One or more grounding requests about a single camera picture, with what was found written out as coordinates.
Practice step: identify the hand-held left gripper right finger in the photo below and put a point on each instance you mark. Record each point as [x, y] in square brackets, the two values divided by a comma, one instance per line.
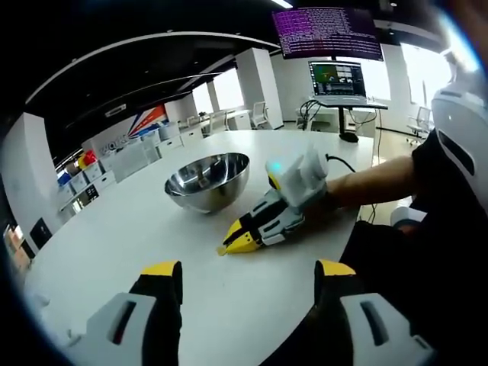
[366, 331]

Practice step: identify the striped wall banner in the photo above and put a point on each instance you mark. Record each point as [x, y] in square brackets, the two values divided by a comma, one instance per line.
[148, 122]

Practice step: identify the white chest-worn device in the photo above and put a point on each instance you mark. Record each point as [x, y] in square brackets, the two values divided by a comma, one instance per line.
[453, 114]

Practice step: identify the white table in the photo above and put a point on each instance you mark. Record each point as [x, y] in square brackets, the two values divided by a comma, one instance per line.
[114, 248]

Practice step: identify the yellow storage bin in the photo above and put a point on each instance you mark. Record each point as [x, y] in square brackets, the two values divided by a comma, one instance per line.
[82, 161]

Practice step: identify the ceiling light strip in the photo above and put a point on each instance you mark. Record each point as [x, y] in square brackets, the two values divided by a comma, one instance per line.
[283, 3]

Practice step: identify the blue storage bin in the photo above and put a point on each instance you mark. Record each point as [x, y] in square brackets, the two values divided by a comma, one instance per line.
[63, 179]

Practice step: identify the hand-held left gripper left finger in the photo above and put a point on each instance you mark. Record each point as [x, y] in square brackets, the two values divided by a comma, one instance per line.
[122, 328]

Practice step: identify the stainless steel bowl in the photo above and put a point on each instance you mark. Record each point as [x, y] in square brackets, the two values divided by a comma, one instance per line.
[209, 198]

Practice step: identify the open laptop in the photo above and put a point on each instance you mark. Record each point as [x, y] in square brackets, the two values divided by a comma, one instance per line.
[335, 80]

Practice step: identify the red storage bin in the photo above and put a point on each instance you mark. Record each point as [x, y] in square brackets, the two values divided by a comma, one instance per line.
[90, 157]

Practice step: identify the white square pillar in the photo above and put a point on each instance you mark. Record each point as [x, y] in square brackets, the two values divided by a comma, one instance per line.
[26, 171]
[212, 97]
[259, 84]

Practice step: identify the person in black shirt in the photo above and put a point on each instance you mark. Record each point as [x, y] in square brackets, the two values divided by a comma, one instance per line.
[419, 286]

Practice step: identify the purple screen monitor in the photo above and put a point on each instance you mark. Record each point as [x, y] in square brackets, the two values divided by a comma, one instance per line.
[328, 32]

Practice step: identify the white office chair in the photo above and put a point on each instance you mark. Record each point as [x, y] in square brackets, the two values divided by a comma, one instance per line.
[421, 124]
[260, 114]

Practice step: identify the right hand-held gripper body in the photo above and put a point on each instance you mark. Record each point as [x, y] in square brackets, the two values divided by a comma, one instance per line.
[301, 179]

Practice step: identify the stack of cardboard boxes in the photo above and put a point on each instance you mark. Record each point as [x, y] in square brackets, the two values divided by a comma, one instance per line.
[15, 244]

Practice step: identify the row of white storage bins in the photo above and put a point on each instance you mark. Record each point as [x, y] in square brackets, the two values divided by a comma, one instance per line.
[126, 160]

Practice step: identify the ceiling air vent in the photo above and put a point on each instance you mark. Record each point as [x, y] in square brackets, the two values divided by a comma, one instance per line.
[115, 110]

